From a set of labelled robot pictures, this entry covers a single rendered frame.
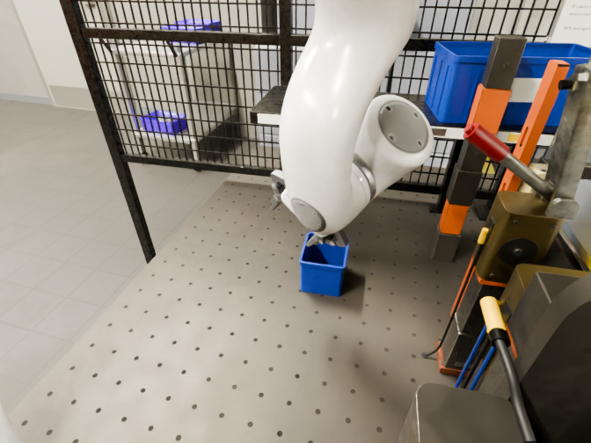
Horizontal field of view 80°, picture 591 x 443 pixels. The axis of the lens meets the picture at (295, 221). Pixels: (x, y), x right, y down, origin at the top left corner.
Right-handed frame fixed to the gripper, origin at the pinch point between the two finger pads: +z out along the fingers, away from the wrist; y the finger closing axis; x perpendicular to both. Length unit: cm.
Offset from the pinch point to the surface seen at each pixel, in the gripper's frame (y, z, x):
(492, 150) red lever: -9.8, -30.4, -9.1
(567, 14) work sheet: -11, -23, -70
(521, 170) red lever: -14.1, -30.4, -10.5
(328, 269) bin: -12.4, 9.8, -2.5
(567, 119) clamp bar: -12.5, -35.9, -14.1
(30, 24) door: 316, 288, -99
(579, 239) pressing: -28.2, -27.0, -14.1
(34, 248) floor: 90, 177, 37
